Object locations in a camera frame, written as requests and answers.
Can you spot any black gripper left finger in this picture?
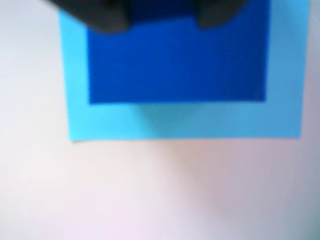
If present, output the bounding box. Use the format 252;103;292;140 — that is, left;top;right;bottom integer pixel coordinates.
47;0;131;35

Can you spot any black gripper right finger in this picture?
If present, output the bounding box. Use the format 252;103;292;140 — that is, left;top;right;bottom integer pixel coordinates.
197;0;235;29

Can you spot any light blue paper square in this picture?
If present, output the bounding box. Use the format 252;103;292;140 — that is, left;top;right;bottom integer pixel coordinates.
58;0;310;143

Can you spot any large blue cube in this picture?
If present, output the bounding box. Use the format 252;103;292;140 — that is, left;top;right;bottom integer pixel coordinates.
87;0;273;105

